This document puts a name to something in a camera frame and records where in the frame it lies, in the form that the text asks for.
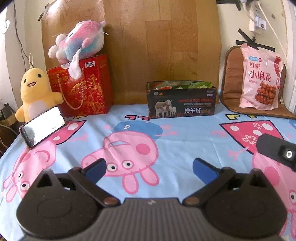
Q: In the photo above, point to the black smartphone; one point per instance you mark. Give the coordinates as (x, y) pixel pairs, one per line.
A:
(42, 126)

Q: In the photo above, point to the brown seat cushion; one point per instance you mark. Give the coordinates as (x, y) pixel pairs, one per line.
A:
(232, 87)

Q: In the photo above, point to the red gift bag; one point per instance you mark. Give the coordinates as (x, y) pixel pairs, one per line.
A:
(89, 95)

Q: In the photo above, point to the black sheep print box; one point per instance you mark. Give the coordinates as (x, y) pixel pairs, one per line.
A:
(180, 101)

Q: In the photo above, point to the red orange snack packet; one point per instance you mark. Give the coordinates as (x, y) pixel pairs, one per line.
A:
(165, 85)

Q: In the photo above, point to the wooden board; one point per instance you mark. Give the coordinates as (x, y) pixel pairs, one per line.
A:
(146, 40)

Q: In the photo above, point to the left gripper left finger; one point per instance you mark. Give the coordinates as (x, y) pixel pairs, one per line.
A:
(85, 179)

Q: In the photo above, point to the pink twisted snack bag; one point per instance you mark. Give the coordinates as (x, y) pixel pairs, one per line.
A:
(261, 79)

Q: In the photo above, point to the cartoon pig tablecloth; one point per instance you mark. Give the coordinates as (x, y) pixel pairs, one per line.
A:
(148, 158)

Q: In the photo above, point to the yellow duck plush toy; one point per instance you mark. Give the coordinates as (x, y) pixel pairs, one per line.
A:
(36, 94)

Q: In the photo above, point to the pink blue plush toy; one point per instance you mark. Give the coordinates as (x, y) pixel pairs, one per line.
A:
(84, 40)

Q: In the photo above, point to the light green snack packet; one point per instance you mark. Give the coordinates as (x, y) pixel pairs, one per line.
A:
(200, 84)

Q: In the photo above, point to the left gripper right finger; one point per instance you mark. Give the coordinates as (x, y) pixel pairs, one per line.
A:
(214, 179)

